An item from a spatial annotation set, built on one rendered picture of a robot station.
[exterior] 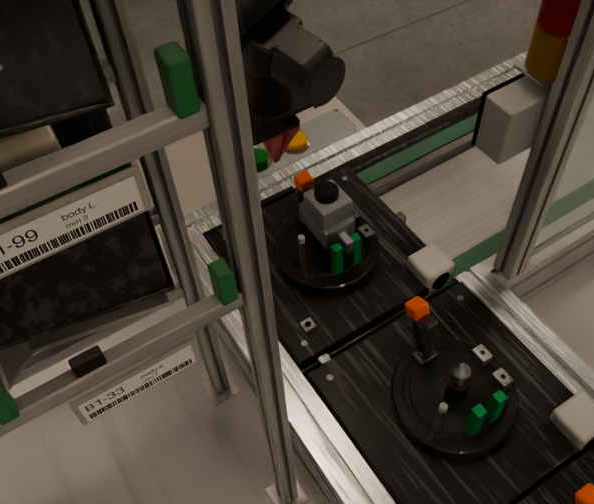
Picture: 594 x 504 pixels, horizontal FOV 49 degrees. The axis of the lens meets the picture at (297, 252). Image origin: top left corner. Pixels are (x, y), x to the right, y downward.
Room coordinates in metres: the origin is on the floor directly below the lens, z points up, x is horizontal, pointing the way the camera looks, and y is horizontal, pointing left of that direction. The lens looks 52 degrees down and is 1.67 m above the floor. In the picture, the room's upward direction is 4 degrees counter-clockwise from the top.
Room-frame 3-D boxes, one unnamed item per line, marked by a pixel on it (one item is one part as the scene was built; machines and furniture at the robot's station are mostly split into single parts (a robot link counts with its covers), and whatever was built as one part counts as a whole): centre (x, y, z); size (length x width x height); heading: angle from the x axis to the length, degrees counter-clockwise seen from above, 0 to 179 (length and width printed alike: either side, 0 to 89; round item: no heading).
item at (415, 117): (0.81, -0.20, 0.91); 0.89 x 0.06 x 0.11; 119
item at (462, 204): (0.67, -0.31, 0.91); 0.84 x 0.28 x 0.10; 119
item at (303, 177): (0.58, -0.02, 1.04); 0.04 x 0.02 x 0.08; 29
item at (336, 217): (0.53, -0.05, 1.06); 0.08 x 0.04 x 0.07; 30
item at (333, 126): (0.77, -0.01, 0.93); 0.21 x 0.07 x 0.06; 119
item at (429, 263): (0.50, -0.17, 0.97); 0.05 x 0.05 x 0.04; 29
